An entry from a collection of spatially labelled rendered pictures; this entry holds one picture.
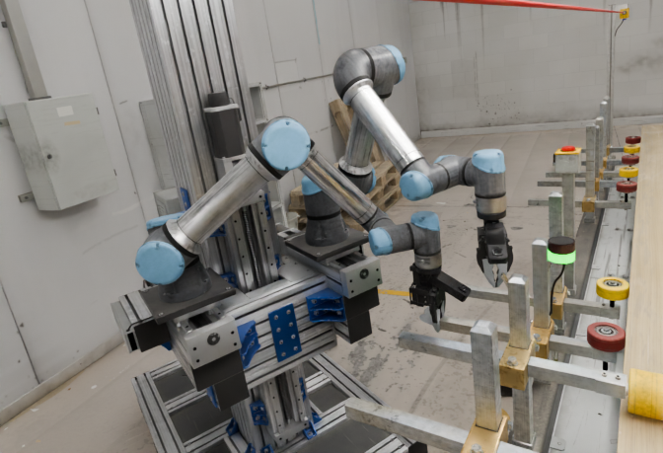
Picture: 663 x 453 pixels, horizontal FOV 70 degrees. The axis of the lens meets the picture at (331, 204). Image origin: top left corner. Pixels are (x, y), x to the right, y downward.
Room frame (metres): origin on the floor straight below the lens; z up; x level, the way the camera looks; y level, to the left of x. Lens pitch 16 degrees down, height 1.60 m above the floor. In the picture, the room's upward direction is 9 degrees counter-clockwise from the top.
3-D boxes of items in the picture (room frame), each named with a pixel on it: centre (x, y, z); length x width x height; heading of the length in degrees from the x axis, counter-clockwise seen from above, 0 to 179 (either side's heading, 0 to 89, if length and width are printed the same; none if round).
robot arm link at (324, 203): (1.52, 0.03, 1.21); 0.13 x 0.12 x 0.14; 125
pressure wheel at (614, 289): (1.16, -0.74, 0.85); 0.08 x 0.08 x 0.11
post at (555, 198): (1.28, -0.65, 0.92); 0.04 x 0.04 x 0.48; 55
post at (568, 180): (1.50, -0.80, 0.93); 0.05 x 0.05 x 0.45; 55
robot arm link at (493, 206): (1.13, -0.40, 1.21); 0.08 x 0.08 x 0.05
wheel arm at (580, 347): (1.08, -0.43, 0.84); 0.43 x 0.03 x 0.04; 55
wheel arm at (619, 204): (2.10, -1.16, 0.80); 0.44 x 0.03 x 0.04; 55
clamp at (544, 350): (1.06, -0.49, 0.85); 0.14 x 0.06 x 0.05; 145
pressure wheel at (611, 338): (0.96, -0.60, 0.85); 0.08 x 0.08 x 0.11
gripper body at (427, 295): (1.22, -0.24, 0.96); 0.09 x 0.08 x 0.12; 55
